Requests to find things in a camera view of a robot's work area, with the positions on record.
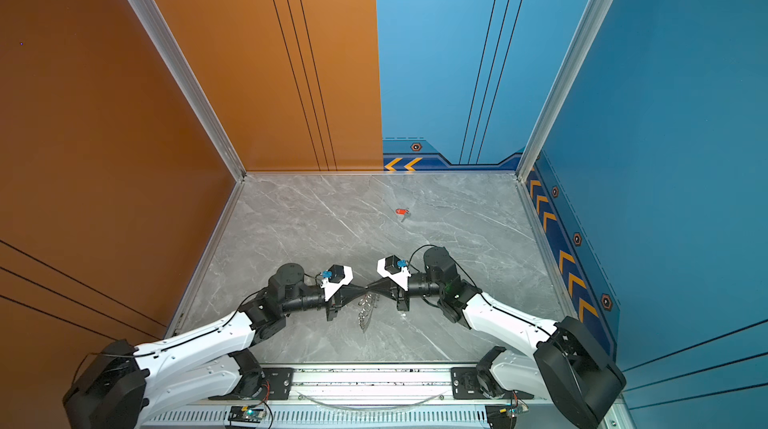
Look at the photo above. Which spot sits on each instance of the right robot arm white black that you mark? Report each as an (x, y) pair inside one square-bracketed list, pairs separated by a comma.
[(558, 360)]

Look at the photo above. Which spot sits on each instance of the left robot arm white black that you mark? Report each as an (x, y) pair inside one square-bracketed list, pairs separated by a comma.
[(125, 385)]

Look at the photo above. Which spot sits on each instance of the corner aluminium post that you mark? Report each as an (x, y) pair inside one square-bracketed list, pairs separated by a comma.
[(583, 38), (165, 43)]

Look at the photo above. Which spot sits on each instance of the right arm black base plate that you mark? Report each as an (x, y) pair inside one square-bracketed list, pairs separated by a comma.
[(468, 383)]

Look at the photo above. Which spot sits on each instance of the green circuit board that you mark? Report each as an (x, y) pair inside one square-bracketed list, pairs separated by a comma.
[(505, 416), (246, 415)]

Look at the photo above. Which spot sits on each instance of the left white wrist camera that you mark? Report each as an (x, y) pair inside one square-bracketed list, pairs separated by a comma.
[(334, 278)]

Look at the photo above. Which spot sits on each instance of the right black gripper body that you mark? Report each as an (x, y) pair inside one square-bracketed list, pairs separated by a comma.
[(403, 299)]

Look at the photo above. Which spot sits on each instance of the right green circuit board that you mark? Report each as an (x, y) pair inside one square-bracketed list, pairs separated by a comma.
[(505, 416)]

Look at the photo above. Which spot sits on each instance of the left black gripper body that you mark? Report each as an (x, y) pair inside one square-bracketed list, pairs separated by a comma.
[(332, 306)]

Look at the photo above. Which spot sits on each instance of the left corner aluminium post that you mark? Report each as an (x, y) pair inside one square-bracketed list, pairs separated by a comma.
[(165, 43)]

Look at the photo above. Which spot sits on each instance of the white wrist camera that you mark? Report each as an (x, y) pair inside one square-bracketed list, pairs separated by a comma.
[(396, 270), (334, 278)]

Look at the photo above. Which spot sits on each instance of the aluminium front rail frame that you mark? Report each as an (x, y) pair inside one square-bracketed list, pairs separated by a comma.
[(397, 395)]

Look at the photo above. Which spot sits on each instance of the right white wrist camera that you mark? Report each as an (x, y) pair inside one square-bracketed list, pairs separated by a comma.
[(396, 270)]

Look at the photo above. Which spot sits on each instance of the left green circuit board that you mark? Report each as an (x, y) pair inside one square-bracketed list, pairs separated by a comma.
[(246, 415)]

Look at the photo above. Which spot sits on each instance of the right corner aluminium post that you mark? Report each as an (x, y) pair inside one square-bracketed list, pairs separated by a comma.
[(583, 38)]

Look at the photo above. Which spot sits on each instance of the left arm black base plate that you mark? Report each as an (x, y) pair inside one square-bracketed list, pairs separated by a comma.
[(271, 384)]

